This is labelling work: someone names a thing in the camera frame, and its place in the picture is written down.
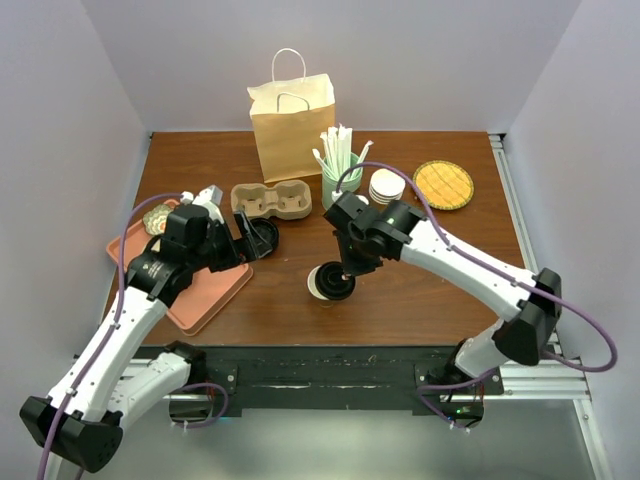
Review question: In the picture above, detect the yellow woven coaster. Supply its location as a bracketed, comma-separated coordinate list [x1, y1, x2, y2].
[413, 160, 474, 211]

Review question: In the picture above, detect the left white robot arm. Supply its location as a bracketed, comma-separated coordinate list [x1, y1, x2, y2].
[20, 203, 273, 479]

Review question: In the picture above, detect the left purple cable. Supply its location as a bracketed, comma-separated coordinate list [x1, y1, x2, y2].
[37, 192, 231, 480]

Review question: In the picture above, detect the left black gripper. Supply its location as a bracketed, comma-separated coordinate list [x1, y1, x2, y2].
[189, 208, 271, 272]

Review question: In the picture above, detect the wrapped straws bundle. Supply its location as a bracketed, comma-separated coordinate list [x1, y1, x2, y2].
[312, 124, 374, 181]

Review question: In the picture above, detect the black cup lid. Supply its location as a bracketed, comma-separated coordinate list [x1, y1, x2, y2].
[314, 261, 356, 301]

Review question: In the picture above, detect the small floral dish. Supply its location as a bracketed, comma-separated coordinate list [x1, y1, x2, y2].
[142, 204, 173, 236]

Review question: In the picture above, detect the single brown paper cup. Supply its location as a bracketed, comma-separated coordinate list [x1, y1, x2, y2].
[307, 265, 339, 306]

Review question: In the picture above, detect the pink plastic tray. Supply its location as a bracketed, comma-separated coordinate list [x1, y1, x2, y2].
[124, 200, 253, 336]

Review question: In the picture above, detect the cardboard cup carrier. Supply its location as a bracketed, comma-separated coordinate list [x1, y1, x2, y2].
[231, 180, 312, 220]

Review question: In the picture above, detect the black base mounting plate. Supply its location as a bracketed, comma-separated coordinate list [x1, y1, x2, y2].
[129, 343, 501, 419]

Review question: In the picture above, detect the stack of black lids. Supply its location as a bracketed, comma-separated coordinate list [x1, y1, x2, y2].
[250, 218, 279, 254]

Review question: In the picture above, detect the brown paper bag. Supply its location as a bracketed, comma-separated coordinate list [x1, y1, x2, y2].
[247, 57, 335, 183]

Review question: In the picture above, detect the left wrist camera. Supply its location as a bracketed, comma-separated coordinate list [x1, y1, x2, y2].
[192, 185, 224, 223]

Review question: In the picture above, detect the green straw holder cup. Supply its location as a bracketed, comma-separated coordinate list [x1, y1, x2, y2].
[322, 169, 363, 210]

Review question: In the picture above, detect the stack of paper cups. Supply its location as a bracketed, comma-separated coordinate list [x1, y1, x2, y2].
[369, 169, 406, 205]

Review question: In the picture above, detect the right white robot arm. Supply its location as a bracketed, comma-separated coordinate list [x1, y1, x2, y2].
[316, 192, 562, 393]

